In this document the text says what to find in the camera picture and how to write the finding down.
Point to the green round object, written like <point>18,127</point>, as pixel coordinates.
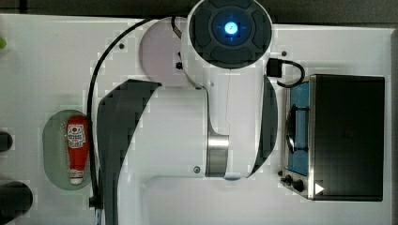
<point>3,43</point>

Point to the black cylinder upper left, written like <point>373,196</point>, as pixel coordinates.
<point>6,141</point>

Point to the black toaster oven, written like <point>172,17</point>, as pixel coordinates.
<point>334,138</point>

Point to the grey round plate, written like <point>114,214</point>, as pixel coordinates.
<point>159,54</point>

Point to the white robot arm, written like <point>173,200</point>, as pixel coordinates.
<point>222,126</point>

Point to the red ketchup bottle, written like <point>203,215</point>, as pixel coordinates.
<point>78,147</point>

